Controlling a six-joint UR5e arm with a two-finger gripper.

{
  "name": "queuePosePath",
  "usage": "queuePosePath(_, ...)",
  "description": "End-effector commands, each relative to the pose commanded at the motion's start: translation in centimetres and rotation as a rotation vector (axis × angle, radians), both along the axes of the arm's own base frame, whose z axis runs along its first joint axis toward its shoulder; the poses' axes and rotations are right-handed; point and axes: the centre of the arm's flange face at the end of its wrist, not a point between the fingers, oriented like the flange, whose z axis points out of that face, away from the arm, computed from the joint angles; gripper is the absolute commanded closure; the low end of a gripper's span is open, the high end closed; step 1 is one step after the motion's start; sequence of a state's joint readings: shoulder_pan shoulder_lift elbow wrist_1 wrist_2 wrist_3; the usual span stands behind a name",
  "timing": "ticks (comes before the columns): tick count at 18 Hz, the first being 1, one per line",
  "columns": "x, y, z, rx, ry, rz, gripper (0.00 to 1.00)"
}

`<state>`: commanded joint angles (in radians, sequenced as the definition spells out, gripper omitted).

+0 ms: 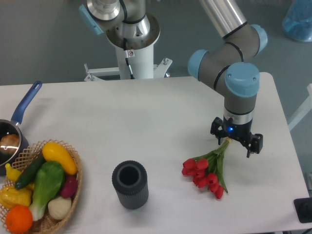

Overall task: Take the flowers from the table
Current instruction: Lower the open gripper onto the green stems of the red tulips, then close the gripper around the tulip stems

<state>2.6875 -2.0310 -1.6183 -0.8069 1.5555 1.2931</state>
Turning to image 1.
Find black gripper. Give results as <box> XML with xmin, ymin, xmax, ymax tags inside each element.
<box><xmin>210</xmin><ymin>117</ymin><xmax>263</xmax><ymax>158</ymax></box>

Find green bok choy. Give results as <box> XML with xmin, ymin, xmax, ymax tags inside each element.
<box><xmin>29</xmin><ymin>161</ymin><xmax>64</xmax><ymax>221</ymax></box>

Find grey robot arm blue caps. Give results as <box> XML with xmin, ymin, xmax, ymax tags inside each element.
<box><xmin>79</xmin><ymin>0</ymin><xmax>268</xmax><ymax>154</ymax></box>

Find green cucumber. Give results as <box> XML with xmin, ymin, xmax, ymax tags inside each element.
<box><xmin>14</xmin><ymin>156</ymin><xmax>46</xmax><ymax>190</ymax></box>

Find black device at table edge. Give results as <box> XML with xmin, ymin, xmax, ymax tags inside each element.
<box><xmin>293</xmin><ymin>197</ymin><xmax>312</xmax><ymax>223</ymax></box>

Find purple red onion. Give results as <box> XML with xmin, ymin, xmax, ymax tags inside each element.
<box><xmin>60</xmin><ymin>175</ymin><xmax>78</xmax><ymax>198</ymax></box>

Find white frame at right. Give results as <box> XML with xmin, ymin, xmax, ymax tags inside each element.
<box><xmin>288</xmin><ymin>83</ymin><xmax>312</xmax><ymax>131</ymax></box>

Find dark grey ribbed vase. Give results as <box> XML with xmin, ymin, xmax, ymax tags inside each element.
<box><xmin>112</xmin><ymin>160</ymin><xmax>149</xmax><ymax>210</ymax></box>

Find red tulip bouquet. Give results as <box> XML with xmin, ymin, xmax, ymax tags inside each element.
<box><xmin>181</xmin><ymin>138</ymin><xmax>232</xmax><ymax>200</ymax></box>

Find white garlic bulb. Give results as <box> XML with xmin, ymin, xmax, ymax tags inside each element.
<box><xmin>48</xmin><ymin>196</ymin><xmax>72</xmax><ymax>220</ymax></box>

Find small yellow banana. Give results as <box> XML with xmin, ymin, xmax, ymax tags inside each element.
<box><xmin>5</xmin><ymin>163</ymin><xmax>22</xmax><ymax>183</ymax></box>

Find brown bread in pan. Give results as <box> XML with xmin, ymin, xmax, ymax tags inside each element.
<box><xmin>0</xmin><ymin>134</ymin><xmax>20</xmax><ymax>156</ymax></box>

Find orange fruit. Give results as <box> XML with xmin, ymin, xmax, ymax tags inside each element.
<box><xmin>5</xmin><ymin>205</ymin><xmax>33</xmax><ymax>234</ymax></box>

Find blue translucent bag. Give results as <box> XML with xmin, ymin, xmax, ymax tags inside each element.
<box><xmin>282</xmin><ymin>0</ymin><xmax>312</xmax><ymax>42</ymax></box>

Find blue handled saucepan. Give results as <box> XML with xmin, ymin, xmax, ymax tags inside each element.
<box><xmin>0</xmin><ymin>81</ymin><xmax>42</xmax><ymax>176</ymax></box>

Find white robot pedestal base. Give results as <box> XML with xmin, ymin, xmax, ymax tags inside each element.
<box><xmin>84</xmin><ymin>13</ymin><xmax>173</xmax><ymax>81</ymax></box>

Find yellow bell pepper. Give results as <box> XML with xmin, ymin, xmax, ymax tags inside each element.
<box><xmin>0</xmin><ymin>186</ymin><xmax>32</xmax><ymax>210</ymax></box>

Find black cable on pedestal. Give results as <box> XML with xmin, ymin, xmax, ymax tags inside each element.
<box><xmin>122</xmin><ymin>38</ymin><xmax>135</xmax><ymax>80</ymax></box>

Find yellow squash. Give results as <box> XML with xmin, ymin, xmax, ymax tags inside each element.
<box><xmin>42</xmin><ymin>142</ymin><xmax>78</xmax><ymax>176</ymax></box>

